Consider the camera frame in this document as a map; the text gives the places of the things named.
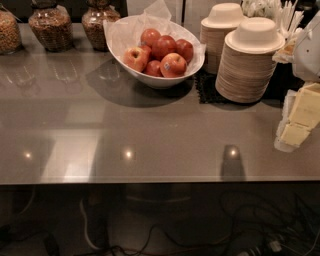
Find front stack of paper bowls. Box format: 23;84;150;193
215;17;285;104

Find small middle red apple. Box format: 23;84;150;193
139;45;152;60

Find right glass cereal jar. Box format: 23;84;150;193
82;0;121;52

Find black cables under table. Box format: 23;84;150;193
73;189;320;256

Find white cable under table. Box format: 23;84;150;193
79;198;101;251

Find white oval bowl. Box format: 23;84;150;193
105;14;206;90

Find small lower red apple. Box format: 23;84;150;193
144;60;162;77

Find top back red apple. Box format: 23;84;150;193
140;28;161;47

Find middle glass cereal jar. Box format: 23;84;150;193
28;0;73;52

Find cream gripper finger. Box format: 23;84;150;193
274;90;310;153
288;83;320;130

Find right red apple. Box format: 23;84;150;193
176;39;194;63

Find rear stack of paper bowls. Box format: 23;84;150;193
200;3;245;74

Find glass cereal jar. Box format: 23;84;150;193
82;0;121;52
28;0;73;52
0;7;22;55

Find red apple with sticker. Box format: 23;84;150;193
160;53;187;78

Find small red apple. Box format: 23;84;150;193
139;45;152;60
144;60;162;77

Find centre red apple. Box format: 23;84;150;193
152;35;177;61

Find white paper liner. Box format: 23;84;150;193
104;0;205;77

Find black mesh mat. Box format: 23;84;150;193
194;64;304;104

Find white plastic cutlery bunch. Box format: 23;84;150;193
241;0;304;64

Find left glass cereal jar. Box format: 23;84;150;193
0;7;22;55

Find left yellow-red apple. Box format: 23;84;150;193
123;47;149;72

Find stack of paper bowls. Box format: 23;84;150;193
215;17;285;104
200;3;245;74

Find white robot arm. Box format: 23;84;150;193
274;11;320;152

